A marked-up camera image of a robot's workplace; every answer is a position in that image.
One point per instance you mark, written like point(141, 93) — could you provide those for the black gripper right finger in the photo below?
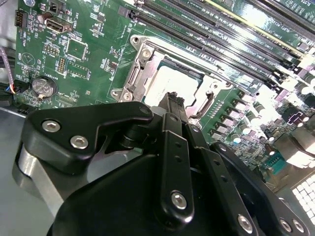
point(221, 172)

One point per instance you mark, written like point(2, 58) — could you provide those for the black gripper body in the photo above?
point(118, 201)

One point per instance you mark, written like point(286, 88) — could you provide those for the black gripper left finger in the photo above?
point(73, 118)

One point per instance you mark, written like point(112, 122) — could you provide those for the metal socket cover frame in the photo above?
point(147, 81)

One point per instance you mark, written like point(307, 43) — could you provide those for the silver CPU chip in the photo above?
point(172, 78)

